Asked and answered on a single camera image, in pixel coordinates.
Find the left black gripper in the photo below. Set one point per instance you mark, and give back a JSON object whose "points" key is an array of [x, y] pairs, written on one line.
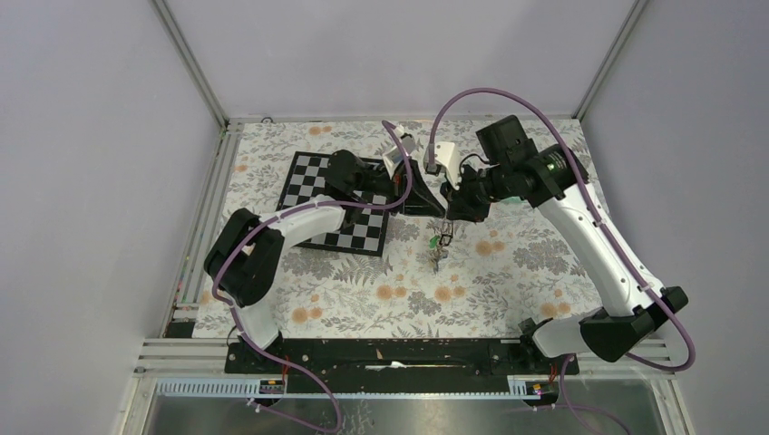
{"points": [[420, 200]]}

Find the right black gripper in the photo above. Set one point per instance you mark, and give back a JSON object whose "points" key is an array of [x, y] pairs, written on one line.
{"points": [[460, 207]]}

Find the keyring with coloured key tags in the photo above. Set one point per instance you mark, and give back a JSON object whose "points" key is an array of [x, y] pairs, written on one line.
{"points": [[439, 243]]}

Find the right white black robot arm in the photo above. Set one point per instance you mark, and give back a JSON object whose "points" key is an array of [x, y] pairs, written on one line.
{"points": [[634, 303]]}

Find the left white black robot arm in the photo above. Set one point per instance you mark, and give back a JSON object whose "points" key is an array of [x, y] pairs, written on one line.
{"points": [[244, 259]]}

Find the mint green flashlight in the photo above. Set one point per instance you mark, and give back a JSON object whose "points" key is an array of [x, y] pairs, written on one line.
{"points": [[512, 202]]}

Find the floral patterned table mat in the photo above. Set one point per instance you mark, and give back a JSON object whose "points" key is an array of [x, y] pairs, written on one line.
{"points": [[513, 266]]}

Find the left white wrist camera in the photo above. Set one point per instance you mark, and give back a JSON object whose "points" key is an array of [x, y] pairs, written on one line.
{"points": [[393, 158]]}

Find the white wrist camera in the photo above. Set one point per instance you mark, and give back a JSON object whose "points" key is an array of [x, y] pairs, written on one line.
{"points": [[393, 158], [444, 159]]}

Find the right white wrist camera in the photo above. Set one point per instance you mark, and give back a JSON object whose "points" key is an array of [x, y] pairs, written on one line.
{"points": [[444, 159]]}

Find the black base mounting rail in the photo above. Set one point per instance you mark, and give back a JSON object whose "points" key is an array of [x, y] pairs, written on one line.
{"points": [[395, 366]]}

